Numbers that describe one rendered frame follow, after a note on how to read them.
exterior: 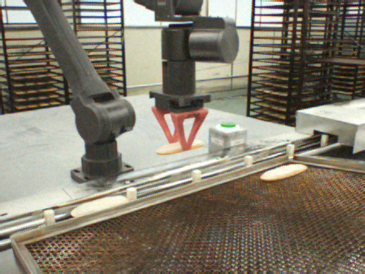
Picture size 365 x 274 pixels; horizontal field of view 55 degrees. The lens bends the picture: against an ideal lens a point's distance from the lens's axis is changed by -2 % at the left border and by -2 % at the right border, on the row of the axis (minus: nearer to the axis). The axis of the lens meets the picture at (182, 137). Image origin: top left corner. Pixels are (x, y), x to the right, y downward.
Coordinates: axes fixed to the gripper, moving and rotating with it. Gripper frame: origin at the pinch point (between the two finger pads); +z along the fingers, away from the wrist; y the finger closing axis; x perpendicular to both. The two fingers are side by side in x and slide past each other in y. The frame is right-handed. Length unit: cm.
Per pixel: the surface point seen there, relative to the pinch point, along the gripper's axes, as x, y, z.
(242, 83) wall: -453, 442, 74
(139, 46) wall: -234, 441, -2
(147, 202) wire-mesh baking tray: 12.0, -9.0, 4.5
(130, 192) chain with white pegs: 10.2, 0.0, 6.7
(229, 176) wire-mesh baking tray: -3.8, -9.0, 4.4
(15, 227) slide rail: 28.4, 2.2, 8.4
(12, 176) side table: 23.7, 31.3, 10.9
